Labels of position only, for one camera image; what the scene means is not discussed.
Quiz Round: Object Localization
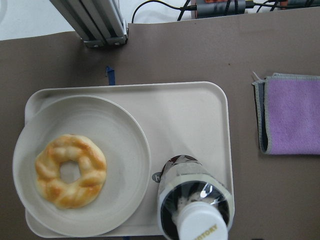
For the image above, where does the purple folded cloth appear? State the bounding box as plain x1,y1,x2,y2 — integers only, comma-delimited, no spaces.
252,73,320,155

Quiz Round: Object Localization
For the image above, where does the tea bottle white cap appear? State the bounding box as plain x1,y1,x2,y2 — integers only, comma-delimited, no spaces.
157,155,235,240

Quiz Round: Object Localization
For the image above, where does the aluminium frame post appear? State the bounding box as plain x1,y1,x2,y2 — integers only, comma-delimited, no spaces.
51,0,129,48

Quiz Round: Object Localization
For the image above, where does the twisted ring bread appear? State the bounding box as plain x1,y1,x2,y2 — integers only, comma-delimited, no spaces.
34,134,107,209

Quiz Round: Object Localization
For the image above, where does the beige rectangular tray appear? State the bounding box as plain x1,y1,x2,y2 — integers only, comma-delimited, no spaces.
24,81,234,237

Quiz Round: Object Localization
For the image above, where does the black power adapter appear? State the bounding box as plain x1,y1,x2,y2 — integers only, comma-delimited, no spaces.
191,0,255,19

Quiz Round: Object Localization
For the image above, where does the beige round plate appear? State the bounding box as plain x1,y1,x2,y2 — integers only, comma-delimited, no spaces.
12,95,151,237

